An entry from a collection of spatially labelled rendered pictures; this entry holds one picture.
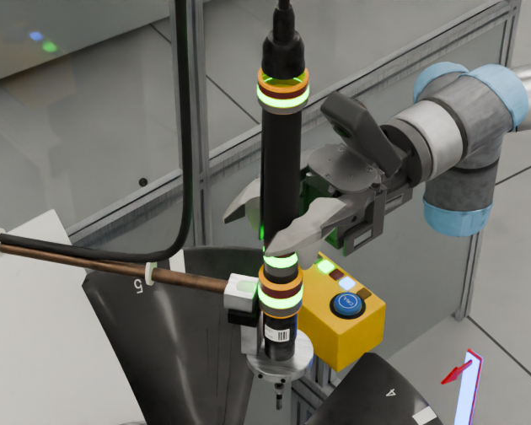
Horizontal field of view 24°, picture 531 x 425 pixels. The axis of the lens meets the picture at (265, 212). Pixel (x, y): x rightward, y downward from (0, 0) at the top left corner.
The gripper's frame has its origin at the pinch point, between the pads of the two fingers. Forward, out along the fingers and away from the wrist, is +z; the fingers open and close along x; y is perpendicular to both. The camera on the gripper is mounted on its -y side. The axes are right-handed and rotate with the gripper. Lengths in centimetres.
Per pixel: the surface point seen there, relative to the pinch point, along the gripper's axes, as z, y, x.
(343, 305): -38, 58, 25
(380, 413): -22, 48, 2
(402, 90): -98, 74, 71
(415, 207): -107, 111, 71
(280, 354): -2.0, 18.4, -1.5
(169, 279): 4.0, 11.2, 8.6
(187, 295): -3.5, 25.0, 16.3
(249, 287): -1.0, 10.6, 2.1
